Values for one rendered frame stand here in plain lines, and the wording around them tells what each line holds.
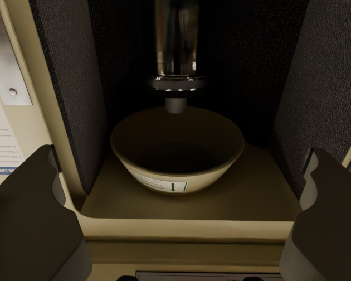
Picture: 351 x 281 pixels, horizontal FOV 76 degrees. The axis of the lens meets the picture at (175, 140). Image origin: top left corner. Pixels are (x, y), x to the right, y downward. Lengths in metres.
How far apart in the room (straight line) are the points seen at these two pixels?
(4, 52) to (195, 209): 0.23
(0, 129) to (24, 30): 0.66
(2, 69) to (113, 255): 0.21
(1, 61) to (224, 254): 0.28
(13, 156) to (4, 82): 0.71
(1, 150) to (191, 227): 0.75
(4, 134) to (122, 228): 0.65
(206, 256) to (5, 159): 0.78
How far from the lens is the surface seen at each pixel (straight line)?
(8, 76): 0.21
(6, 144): 0.89
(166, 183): 0.25
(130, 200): 0.29
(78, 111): 0.26
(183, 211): 0.27
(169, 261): 0.29
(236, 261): 0.29
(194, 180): 0.25
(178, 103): 0.28
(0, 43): 0.20
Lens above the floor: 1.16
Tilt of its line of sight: 33 degrees up
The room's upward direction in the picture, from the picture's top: 179 degrees counter-clockwise
